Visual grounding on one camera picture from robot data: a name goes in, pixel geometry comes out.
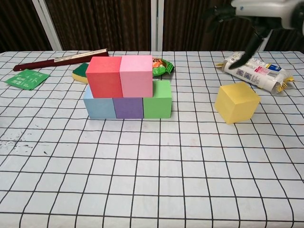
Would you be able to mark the red foam cube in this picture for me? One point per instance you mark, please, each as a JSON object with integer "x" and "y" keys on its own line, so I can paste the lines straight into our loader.
{"x": 104, "y": 78}

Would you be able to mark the yellow foam cube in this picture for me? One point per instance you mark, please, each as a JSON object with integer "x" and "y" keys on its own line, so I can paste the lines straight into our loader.
{"x": 235, "y": 104}

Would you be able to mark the green foam cube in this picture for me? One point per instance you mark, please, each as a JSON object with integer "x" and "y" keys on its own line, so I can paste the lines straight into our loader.
{"x": 158, "y": 104}

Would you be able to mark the white partition post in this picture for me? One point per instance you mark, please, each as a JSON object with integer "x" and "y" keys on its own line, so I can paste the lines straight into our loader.
{"x": 157, "y": 23}
{"x": 263, "y": 47}
{"x": 47, "y": 26}

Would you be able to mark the dark red folded fan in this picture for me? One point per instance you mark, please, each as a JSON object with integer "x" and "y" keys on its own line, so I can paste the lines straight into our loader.
{"x": 71, "y": 60}

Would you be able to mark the pink foam cube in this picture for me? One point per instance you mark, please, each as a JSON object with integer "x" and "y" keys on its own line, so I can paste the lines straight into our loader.
{"x": 136, "y": 78}

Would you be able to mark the green sachet packet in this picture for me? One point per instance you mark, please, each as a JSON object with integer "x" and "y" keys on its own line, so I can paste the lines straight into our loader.
{"x": 26, "y": 79}

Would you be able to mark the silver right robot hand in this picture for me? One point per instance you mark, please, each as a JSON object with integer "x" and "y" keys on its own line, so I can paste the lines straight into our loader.
{"x": 261, "y": 8}

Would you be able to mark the green and yellow sponge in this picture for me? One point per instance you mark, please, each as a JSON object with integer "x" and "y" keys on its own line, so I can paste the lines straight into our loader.
{"x": 79, "y": 72}

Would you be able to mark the purple foam cube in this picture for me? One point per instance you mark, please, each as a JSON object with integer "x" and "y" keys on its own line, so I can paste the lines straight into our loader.
{"x": 128, "y": 108}

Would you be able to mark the light blue foam cube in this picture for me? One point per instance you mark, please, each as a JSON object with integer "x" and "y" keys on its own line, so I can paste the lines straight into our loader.
{"x": 99, "y": 108}

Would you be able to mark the orange green snack bag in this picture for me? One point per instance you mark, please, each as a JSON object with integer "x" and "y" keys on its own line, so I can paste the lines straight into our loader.
{"x": 161, "y": 67}

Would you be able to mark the dark brown curtain panel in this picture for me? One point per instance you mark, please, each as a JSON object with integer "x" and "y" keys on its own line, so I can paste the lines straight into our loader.
{"x": 99, "y": 23}
{"x": 19, "y": 23}
{"x": 285, "y": 40}
{"x": 185, "y": 23}

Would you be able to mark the white plastic noodle package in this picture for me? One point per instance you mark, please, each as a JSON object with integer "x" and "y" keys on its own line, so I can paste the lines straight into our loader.
{"x": 256, "y": 73}

